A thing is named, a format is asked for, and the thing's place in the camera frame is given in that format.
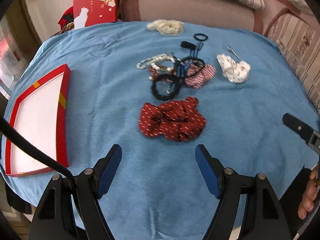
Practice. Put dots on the white dotted scrunchie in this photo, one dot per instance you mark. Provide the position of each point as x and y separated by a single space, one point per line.
234 72

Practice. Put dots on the red shallow tray box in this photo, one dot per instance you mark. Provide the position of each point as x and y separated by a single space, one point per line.
39 115

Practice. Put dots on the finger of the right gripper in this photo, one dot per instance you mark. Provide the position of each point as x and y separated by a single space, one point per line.
307 133

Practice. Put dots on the blue towel cloth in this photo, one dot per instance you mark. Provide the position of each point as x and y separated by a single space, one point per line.
158 191

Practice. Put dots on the cream fuzzy scrunchie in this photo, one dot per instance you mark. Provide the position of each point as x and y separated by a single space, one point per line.
166 27

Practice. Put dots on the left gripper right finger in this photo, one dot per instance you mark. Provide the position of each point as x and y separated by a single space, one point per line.
263 216

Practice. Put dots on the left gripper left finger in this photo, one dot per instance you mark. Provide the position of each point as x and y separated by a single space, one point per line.
73 212

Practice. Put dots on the pink brown bed mattress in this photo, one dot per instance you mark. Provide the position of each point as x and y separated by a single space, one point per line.
280 20

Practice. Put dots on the red white checked scrunchie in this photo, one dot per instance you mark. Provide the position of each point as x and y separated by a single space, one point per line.
197 77

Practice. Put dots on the red floral box lid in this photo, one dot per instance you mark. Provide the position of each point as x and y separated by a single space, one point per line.
91 12

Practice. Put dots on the dark red dotted scrunchie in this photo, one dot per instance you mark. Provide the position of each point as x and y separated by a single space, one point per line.
176 120

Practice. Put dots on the person right hand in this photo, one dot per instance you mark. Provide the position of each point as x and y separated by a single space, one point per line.
309 195

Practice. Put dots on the silver hair pin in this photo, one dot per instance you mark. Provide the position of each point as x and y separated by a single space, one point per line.
233 52

